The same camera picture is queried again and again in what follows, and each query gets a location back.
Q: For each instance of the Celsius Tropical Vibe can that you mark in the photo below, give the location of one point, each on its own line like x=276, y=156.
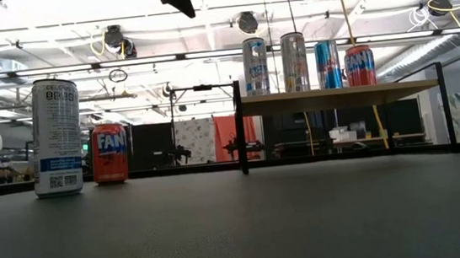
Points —
x=295, y=67

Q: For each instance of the Celsius Arctic Vibe can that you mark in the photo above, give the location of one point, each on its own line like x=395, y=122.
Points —
x=256, y=71

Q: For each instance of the red Fanta can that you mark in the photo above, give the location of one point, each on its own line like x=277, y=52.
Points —
x=360, y=70
x=110, y=157

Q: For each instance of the white Celsius can blue band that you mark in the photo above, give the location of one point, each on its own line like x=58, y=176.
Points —
x=56, y=137

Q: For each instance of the blue silver Red Bull can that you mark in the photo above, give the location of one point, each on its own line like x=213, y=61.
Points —
x=328, y=68

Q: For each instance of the black background rig frame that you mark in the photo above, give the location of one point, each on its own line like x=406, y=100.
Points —
x=202, y=87

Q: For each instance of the long ceiling light strip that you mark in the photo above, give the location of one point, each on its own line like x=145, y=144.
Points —
x=139, y=61

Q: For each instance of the black table frame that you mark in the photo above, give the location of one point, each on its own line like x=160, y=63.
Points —
x=158, y=172

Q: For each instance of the black partition panel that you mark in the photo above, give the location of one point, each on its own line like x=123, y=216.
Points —
x=151, y=141

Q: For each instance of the wooden shelf black frame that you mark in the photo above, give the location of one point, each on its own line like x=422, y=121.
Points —
x=337, y=98

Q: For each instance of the orange cloth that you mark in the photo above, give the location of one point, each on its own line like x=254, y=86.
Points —
x=226, y=131

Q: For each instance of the white floral cloth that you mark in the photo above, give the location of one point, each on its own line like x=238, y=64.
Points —
x=197, y=136

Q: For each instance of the white boxes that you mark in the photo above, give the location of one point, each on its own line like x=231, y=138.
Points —
x=342, y=135

